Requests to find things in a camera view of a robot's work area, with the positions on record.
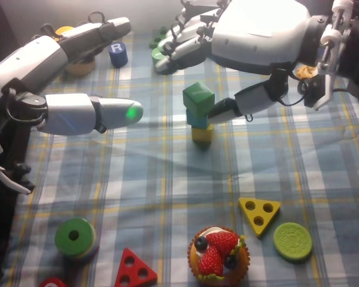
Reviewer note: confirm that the red cylinder block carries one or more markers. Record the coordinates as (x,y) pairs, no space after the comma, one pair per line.
(45,284)

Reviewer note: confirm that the red triangle block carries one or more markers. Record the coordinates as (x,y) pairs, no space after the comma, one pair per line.
(134,270)

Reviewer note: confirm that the strawberry cupcake toy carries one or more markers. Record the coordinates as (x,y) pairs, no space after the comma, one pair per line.
(217,254)

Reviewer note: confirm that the green cylinder block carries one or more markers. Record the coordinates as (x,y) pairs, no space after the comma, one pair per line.
(156,53)

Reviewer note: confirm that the teal letter cube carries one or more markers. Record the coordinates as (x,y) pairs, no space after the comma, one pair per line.
(196,119)

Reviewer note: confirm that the green triangle block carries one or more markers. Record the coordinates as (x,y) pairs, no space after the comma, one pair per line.
(155,40)

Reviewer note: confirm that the green number cube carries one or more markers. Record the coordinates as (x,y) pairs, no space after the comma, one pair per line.
(197,97)

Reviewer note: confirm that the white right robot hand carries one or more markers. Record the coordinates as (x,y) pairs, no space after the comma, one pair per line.
(257,33)

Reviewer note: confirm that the yellow wooden cube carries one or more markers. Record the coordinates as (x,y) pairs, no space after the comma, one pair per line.
(201,134)

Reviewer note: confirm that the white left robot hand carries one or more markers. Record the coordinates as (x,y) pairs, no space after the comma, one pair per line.
(27,62)

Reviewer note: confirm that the yellow triangle block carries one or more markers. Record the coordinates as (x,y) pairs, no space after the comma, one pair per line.
(258,210)

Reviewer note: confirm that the blue plaid tablecloth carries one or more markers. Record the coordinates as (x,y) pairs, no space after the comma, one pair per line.
(167,185)

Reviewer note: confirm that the orange topped cupcake toy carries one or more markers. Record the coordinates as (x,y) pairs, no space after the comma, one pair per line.
(80,67)

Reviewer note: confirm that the green sandwich cookie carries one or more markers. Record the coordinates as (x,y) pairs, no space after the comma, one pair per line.
(293,240)

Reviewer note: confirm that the tan round biscuit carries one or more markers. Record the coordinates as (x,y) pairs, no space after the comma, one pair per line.
(306,71)

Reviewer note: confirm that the blue cylinder block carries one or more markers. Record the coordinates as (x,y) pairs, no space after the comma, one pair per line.
(118,58)

